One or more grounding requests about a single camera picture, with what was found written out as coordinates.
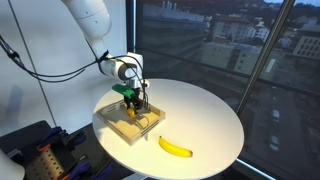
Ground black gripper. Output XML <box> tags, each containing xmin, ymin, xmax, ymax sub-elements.
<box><xmin>124</xmin><ymin>88</ymin><xmax>144</xmax><ymax>110</ymax></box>

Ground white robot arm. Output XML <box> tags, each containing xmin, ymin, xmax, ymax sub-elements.
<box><xmin>62</xmin><ymin>0</ymin><xmax>148</xmax><ymax>112</ymax></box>

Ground wooden slatted crate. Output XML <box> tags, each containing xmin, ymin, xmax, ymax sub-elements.
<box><xmin>95</xmin><ymin>100</ymin><xmax>166</xmax><ymax>146</ymax></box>

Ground yellow banana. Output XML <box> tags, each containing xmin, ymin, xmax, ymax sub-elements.
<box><xmin>158</xmin><ymin>136</ymin><xmax>193</xmax><ymax>158</ymax></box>

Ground blue orange clamp upper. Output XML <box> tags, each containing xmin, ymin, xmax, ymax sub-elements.
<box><xmin>36</xmin><ymin>126</ymin><xmax>86</xmax><ymax>152</ymax></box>

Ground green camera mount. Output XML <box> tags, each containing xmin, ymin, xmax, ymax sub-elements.
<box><xmin>112</xmin><ymin>84</ymin><xmax>134</xmax><ymax>98</ymax></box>

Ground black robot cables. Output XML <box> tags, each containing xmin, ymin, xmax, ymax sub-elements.
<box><xmin>0</xmin><ymin>34</ymin><xmax>150</xmax><ymax>111</ymax></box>

